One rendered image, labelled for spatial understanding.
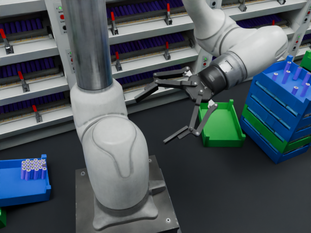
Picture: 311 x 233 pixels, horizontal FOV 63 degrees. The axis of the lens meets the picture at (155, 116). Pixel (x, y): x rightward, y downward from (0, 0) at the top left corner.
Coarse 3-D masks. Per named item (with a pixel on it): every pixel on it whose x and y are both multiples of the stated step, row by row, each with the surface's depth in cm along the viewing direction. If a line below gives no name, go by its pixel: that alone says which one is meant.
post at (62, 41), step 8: (48, 0) 92; (56, 0) 93; (48, 8) 94; (56, 16) 97; (56, 24) 99; (56, 32) 101; (56, 40) 102; (64, 40) 104; (64, 48) 106; (64, 56) 108; (64, 64) 110; (72, 80) 117
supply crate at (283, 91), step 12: (288, 60) 121; (264, 72) 122; (276, 72) 124; (300, 72) 119; (264, 84) 116; (276, 84) 109; (288, 84) 117; (300, 84) 117; (288, 96) 105; (300, 108) 101
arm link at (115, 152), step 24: (120, 120) 61; (96, 144) 57; (120, 144) 57; (144, 144) 62; (96, 168) 58; (120, 168) 58; (144, 168) 63; (96, 192) 65; (120, 192) 61; (144, 192) 69
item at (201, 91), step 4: (200, 92) 64; (200, 96) 64; (196, 100) 63; (200, 100) 63; (196, 104) 63; (196, 108) 63; (196, 112) 63; (192, 116) 63; (196, 116) 63; (192, 120) 62; (192, 124) 62; (192, 128) 62
